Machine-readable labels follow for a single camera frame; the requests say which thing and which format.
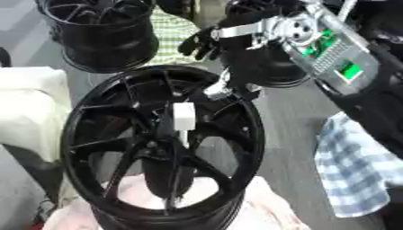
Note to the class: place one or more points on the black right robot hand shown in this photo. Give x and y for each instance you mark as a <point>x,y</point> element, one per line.
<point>237,63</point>

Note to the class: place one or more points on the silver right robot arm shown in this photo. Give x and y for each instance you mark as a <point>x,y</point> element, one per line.
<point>336,57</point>

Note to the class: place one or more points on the black wheel rim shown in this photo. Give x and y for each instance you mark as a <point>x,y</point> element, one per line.
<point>286,72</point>
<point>105,36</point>

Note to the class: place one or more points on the large black spoked wheel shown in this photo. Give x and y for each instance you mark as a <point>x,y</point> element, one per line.
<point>89,140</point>

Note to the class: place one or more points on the green white checked table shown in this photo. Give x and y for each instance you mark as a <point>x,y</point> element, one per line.
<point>173,36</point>

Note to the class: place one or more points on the pale pink cloth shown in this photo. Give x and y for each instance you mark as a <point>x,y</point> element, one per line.
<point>273,206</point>

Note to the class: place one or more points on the blue white checked cloth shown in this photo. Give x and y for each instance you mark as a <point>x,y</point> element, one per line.
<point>357,173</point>

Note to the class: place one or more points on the white foam block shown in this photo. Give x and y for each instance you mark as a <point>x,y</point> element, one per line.
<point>31,113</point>

